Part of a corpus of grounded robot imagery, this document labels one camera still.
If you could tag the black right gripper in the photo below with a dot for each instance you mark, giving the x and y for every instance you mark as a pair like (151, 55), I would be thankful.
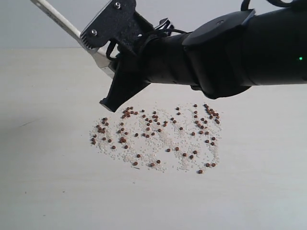
(118, 24)

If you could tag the white wide paint brush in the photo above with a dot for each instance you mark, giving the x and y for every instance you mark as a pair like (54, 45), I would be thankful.
(79, 40)

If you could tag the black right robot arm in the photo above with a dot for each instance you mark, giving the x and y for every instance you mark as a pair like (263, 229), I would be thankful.
(222, 58)

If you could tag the scattered rice and brown pellets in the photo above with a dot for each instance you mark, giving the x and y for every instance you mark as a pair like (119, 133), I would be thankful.
(174, 140)

